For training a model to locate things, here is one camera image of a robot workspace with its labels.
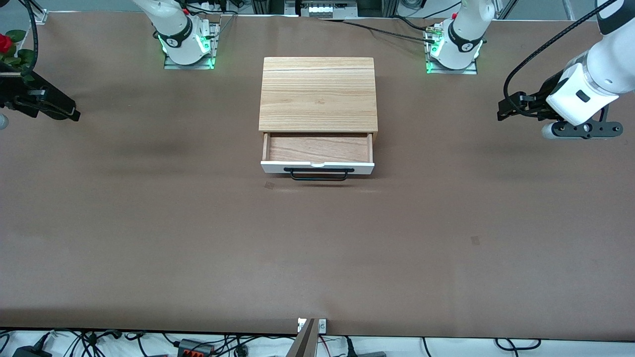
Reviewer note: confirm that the white-fronted wooden drawer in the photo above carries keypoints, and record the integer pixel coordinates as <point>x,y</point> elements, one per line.
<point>320,148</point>

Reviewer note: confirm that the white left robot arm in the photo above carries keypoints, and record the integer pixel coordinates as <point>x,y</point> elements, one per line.
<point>464,34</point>

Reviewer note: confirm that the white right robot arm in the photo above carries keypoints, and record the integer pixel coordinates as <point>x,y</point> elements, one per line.
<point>181,34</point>

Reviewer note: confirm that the light wooden drawer cabinet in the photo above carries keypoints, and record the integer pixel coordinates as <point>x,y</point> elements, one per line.
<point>317,94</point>

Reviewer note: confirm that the red rose with green leaves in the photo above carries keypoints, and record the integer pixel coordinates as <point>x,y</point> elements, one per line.
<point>6,43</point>

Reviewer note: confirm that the white terminal block device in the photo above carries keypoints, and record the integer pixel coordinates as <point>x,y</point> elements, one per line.
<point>325,9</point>

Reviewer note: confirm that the black power adapter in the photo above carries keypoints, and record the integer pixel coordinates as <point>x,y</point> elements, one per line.
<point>30,352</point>

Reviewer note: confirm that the black box with red connectors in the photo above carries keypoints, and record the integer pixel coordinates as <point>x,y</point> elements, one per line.
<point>196,348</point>

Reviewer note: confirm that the black power plug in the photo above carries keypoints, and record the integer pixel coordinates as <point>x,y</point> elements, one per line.
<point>349,347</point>

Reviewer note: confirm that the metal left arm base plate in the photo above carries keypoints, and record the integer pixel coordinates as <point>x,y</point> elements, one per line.
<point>471,71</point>

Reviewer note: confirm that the aluminium corner bracket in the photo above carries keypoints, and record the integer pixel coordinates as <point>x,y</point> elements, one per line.
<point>39,16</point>

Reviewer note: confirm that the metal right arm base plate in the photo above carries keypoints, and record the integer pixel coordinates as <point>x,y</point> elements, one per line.
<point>211,62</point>

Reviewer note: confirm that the white table edge bracket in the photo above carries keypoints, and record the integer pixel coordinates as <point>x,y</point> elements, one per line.
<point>322,325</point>

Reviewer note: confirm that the brown camera mount post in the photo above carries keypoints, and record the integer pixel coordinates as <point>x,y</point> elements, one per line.
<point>303,342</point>

